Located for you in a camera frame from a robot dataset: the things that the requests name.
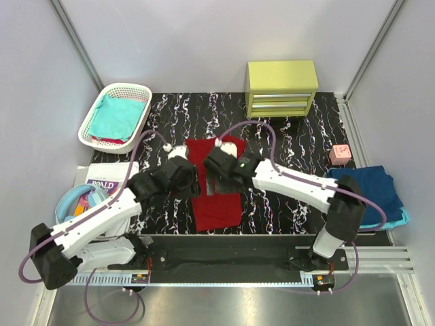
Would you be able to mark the light blue shirt under pile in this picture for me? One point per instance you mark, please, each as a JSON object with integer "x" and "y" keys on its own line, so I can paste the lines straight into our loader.
{"x": 389, "y": 225}

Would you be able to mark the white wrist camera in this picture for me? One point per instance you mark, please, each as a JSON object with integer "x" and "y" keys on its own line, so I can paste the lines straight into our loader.
{"x": 180, "y": 151}
{"x": 229, "y": 148}

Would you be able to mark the aluminium frame post right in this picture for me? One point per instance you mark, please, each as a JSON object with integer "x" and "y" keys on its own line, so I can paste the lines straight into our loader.
{"x": 392, "y": 15}

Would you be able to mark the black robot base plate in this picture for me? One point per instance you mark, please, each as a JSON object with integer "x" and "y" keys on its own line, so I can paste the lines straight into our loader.
{"x": 229, "y": 259}

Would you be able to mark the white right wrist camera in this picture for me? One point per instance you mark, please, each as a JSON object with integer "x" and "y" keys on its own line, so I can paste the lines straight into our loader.
{"x": 229, "y": 148}

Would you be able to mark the blue t shirt pile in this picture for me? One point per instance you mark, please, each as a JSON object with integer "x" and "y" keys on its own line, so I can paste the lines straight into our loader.
{"x": 376, "y": 186}

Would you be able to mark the aluminium frame post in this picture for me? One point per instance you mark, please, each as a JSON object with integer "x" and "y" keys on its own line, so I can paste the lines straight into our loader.
{"x": 392, "y": 15}
{"x": 70, "y": 30}

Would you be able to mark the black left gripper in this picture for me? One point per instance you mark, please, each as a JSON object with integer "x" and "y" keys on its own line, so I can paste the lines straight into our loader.
{"x": 189, "y": 178}

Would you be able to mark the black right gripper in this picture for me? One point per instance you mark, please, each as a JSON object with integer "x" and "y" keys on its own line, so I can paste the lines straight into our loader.
{"x": 218, "y": 187}

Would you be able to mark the yellow green drawer cabinet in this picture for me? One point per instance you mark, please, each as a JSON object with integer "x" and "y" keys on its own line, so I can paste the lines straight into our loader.
{"x": 280, "y": 88}

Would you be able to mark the colourful Roald Dahl book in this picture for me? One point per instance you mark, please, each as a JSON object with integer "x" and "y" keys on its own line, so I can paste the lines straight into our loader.
{"x": 92, "y": 193}

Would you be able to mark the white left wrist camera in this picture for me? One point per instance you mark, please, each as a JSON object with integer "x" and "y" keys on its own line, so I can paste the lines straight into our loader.
{"x": 180, "y": 151}

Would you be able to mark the pink folded shirt in basket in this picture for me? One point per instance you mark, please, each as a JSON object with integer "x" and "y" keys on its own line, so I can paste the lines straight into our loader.
{"x": 114, "y": 141}

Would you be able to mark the aluminium frame post left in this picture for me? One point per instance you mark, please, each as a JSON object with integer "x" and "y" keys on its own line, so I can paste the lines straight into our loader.
{"x": 70, "y": 30}

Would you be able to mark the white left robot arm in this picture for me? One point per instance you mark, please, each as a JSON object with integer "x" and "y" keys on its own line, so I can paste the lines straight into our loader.
{"x": 60, "y": 252}

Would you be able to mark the red t shirt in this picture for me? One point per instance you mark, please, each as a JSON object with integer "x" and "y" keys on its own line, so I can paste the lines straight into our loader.
{"x": 211, "y": 212}

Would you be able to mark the teal folded t shirt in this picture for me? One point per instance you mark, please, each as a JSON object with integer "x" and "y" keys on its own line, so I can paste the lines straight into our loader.
{"x": 116, "y": 118}

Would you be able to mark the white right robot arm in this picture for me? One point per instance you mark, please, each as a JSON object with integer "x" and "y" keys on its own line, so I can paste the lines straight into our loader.
{"x": 340, "y": 200}

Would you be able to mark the pink cube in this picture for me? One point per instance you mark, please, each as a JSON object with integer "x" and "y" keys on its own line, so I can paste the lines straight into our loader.
{"x": 340, "y": 155}

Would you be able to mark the white plastic laundry basket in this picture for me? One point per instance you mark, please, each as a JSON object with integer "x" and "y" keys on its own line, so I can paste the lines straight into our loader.
{"x": 119, "y": 90}

